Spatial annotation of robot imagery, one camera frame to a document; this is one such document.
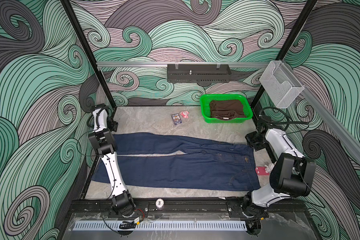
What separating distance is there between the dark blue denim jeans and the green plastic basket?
0.70ft

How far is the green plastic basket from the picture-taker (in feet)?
3.56

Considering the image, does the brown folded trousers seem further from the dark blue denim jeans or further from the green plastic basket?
the dark blue denim jeans

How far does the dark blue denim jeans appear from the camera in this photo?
32.7 inches
